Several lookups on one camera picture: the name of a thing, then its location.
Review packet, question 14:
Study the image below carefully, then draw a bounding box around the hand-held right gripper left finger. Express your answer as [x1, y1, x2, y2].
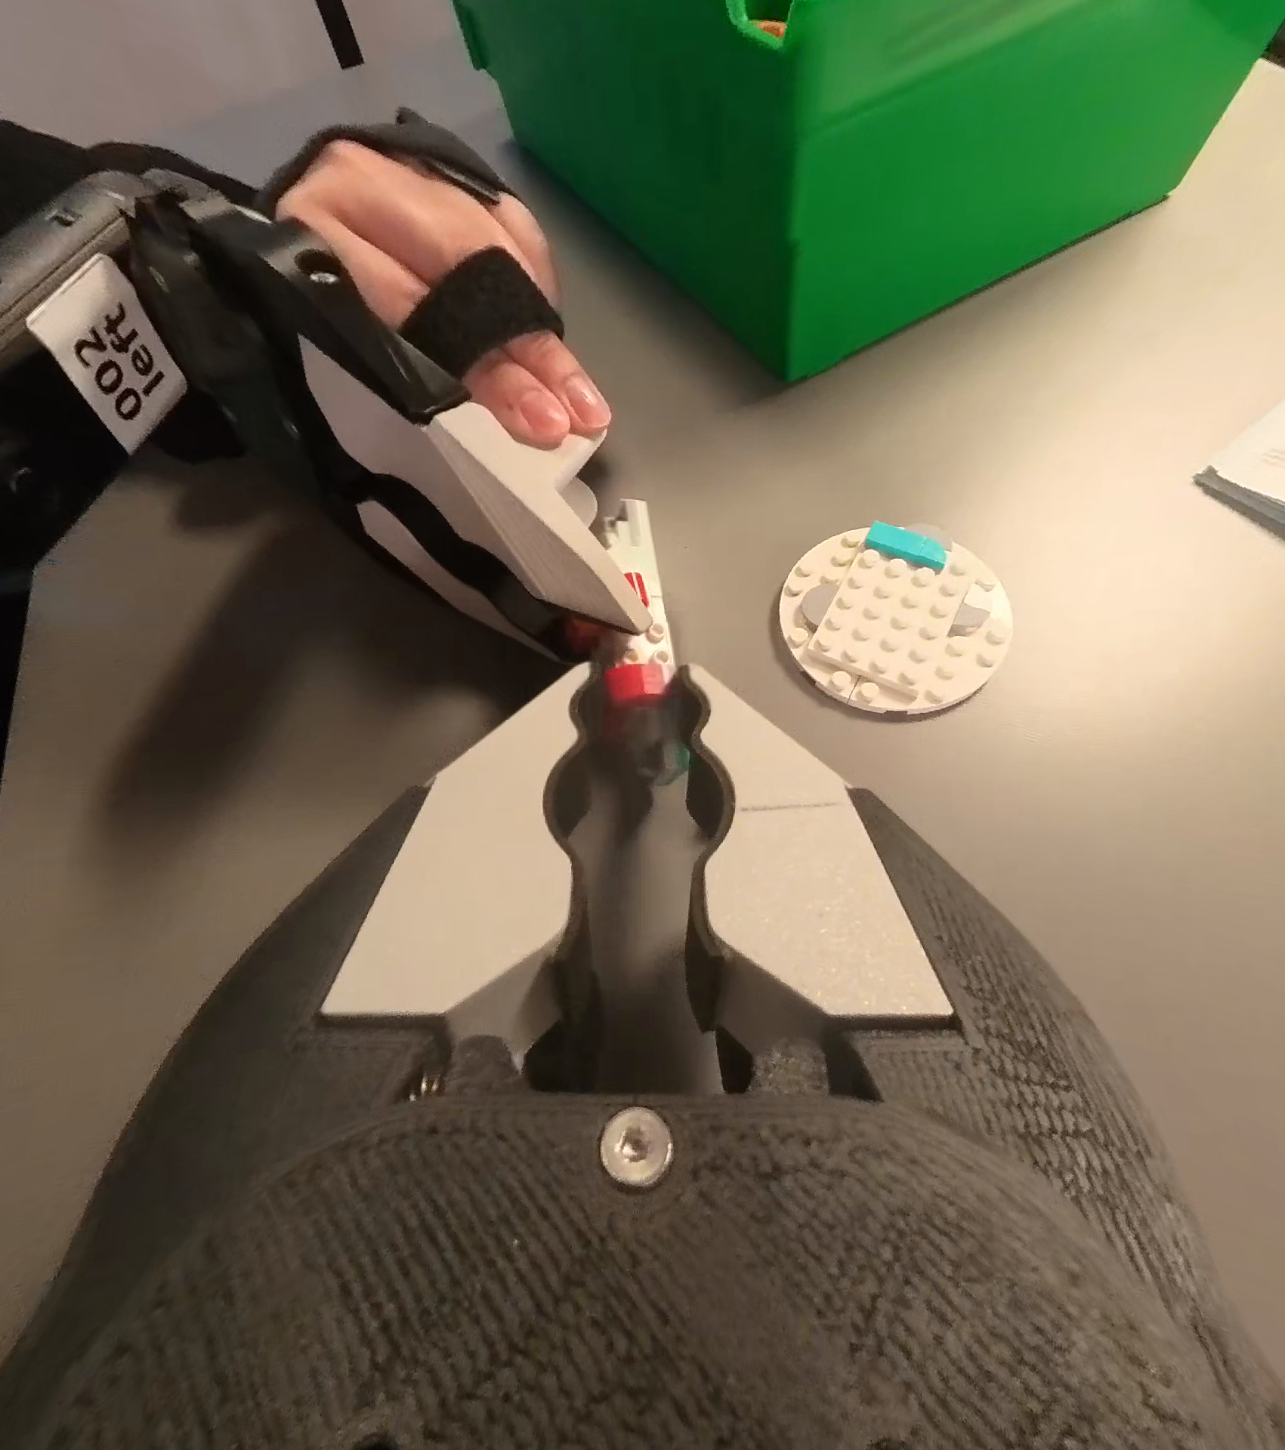
[319, 661, 598, 1027]

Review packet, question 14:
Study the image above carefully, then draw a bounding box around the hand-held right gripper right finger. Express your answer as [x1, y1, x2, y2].
[681, 666, 963, 1033]

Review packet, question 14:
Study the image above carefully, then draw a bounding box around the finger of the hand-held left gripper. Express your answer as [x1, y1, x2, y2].
[426, 401, 654, 635]
[296, 327, 598, 667]

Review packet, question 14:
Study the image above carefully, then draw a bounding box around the multicolour lego model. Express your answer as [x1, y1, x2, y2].
[562, 498, 700, 788]

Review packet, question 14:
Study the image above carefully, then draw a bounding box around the green plastic bin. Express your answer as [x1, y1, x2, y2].
[452, 0, 1285, 385]

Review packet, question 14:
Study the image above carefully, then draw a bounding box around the round white lego plate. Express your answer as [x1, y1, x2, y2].
[778, 518, 1015, 715]

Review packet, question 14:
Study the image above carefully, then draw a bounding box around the person's left hand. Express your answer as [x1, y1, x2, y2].
[270, 135, 615, 445]

